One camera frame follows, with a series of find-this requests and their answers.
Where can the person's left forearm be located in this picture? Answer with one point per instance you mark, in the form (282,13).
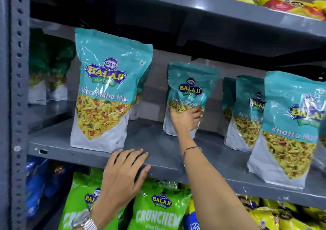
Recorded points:
(104,218)

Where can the person's right hand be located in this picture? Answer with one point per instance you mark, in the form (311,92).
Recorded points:
(185,121)

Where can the person's left hand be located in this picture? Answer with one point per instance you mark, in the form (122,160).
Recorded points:
(118,184)

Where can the grey metal shelf board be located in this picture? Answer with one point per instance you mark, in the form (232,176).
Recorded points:
(158,143)
(229,13)

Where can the dark green snack packet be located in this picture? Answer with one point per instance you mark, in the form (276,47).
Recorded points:
(59,69)
(37,67)

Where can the person's right forearm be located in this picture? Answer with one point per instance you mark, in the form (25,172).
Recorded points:
(211,181)

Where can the yellow and red snack packet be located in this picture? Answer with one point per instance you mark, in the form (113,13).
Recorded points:
(293,7)

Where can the blue and yellow snack packet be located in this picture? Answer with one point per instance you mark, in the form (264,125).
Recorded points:
(190,218)

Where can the teal snack packet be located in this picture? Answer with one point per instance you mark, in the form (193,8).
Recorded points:
(191,84)

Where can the silver wristwatch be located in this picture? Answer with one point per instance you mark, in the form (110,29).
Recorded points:
(82,219)

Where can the grey perforated rack upright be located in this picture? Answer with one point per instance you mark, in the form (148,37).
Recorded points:
(20,84)

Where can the light green snack packet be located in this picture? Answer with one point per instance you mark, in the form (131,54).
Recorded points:
(81,194)
(158,212)

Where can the pile of yellow packets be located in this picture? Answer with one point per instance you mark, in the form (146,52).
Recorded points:
(280,217)

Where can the row of teal packets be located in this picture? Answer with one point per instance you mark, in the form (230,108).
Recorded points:
(109,59)

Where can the person's left thumb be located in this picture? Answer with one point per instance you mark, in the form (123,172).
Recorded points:
(144,176)

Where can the person's left little finger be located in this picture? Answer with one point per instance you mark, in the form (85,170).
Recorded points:
(113,158)

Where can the person's left middle finger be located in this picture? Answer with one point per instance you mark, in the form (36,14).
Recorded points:
(133,157)

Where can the person's right thumb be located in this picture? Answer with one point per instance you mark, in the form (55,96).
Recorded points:
(173,114)

